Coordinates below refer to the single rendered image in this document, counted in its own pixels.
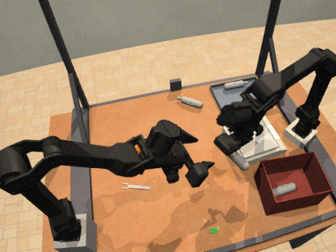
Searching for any grey gas cylinder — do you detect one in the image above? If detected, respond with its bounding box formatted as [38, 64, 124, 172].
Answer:
[177, 96, 203, 108]
[228, 151, 250, 170]
[272, 182, 296, 197]
[223, 80, 248, 90]

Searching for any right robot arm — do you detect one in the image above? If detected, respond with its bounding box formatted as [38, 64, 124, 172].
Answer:
[0, 120, 183, 242]

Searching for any white digital scale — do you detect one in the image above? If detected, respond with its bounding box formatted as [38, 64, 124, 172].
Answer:
[237, 116, 288, 165]

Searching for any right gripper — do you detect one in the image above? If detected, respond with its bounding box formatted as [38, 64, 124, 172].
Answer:
[163, 127, 215, 188]

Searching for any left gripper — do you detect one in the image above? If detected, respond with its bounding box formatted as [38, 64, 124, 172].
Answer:
[213, 124, 264, 156]

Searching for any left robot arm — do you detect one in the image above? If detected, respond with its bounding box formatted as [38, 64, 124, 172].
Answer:
[216, 48, 336, 139]

